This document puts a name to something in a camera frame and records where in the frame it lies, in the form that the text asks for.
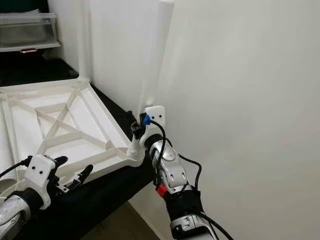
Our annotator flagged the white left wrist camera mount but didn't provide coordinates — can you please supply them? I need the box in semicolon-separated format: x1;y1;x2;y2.
24;154;61;209

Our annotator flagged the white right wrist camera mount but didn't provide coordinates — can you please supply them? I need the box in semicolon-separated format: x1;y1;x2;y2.
139;105;166;142

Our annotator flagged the clear plastic container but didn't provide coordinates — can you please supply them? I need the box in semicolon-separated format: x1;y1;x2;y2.
0;11;61;53

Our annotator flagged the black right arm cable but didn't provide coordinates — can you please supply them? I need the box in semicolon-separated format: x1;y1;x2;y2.
142;117;203;192

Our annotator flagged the black table cloth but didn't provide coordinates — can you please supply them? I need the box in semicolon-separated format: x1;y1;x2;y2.
0;50;157;240

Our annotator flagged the green pot with lid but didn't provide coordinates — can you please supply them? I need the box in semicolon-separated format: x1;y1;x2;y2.
0;0;49;13

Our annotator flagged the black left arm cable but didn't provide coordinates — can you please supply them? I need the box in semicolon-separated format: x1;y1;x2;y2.
0;156;34;179

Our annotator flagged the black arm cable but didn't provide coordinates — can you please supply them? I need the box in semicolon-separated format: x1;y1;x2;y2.
0;156;34;179
142;117;203;192

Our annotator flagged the white plastic table top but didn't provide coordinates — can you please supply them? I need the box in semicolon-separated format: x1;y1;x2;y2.
0;80;147;199

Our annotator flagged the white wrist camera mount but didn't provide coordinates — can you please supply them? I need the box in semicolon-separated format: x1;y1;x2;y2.
139;105;166;142
24;154;61;209

